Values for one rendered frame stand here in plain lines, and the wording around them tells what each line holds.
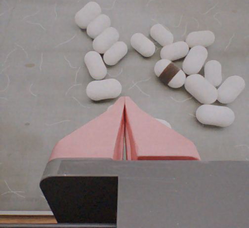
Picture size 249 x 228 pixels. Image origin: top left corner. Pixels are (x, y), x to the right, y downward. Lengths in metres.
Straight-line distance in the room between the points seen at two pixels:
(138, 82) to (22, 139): 0.14
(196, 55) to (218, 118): 0.07
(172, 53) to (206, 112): 0.07
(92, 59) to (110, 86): 0.04
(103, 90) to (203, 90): 0.10
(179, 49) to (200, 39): 0.03
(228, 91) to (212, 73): 0.02
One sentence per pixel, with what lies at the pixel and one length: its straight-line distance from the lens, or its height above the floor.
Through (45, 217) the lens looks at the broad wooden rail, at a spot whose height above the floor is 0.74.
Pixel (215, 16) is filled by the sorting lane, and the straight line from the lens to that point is 0.28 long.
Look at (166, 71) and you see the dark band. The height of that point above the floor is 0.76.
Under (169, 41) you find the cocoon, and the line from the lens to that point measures 0.22.
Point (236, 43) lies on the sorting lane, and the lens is 0.27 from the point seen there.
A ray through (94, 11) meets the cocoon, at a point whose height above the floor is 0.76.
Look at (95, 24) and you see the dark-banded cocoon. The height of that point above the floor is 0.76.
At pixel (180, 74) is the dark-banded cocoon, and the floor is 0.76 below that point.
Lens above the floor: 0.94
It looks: 76 degrees down
